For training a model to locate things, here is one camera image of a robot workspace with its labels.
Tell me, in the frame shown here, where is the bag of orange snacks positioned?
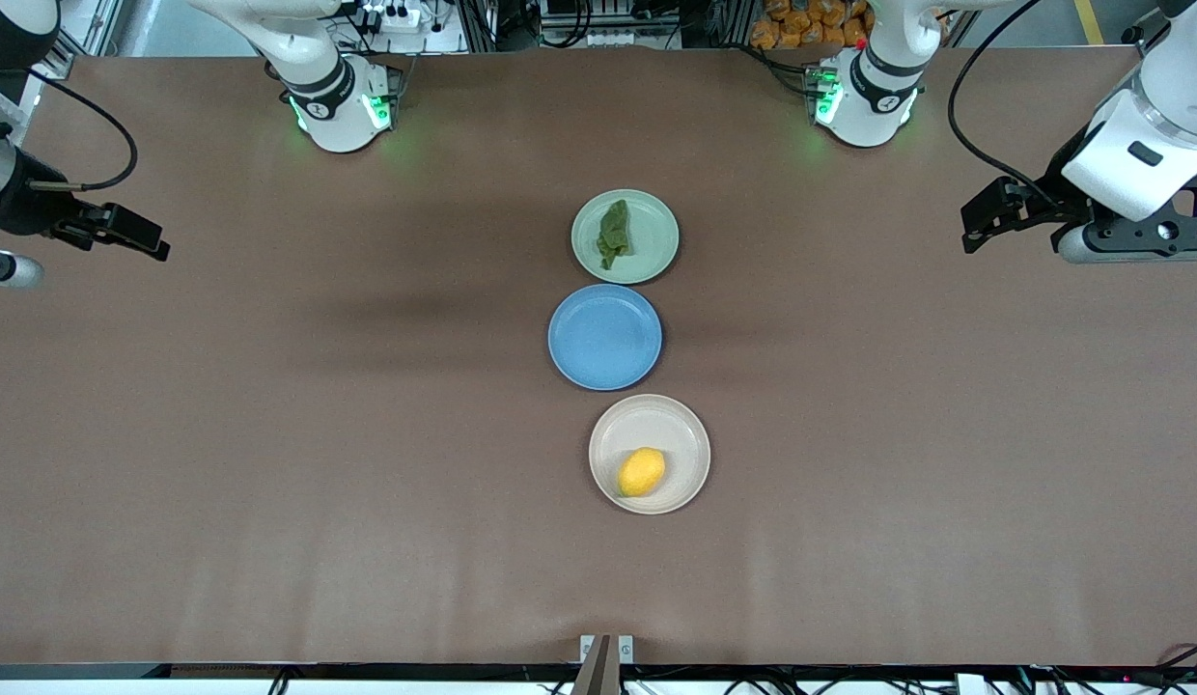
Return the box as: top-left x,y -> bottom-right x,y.
750,0 -> 875,51

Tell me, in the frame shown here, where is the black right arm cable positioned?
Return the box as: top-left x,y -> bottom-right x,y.
27,68 -> 139,191

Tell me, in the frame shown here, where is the yellow lemon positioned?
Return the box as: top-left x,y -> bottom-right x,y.
618,446 -> 667,499

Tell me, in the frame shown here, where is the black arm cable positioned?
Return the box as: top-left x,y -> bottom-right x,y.
948,0 -> 1082,209
27,68 -> 139,191

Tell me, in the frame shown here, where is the pale green plate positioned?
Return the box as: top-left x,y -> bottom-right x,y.
571,188 -> 681,286

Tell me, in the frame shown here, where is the beige plate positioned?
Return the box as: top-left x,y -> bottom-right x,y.
588,393 -> 712,515

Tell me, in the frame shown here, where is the blue plate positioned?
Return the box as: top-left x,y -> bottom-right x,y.
547,283 -> 664,392

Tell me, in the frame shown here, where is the green lettuce leaf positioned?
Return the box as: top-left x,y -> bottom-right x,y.
597,199 -> 635,271

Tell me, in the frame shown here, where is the aluminium frame post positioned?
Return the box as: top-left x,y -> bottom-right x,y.
460,0 -> 503,54
711,0 -> 754,49

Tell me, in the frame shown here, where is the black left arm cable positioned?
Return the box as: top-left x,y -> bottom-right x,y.
948,0 -> 1082,209

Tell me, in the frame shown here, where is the white power strip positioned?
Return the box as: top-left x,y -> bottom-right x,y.
352,0 -> 424,30

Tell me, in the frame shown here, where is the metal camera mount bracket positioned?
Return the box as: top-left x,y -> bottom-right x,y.
579,634 -> 635,695

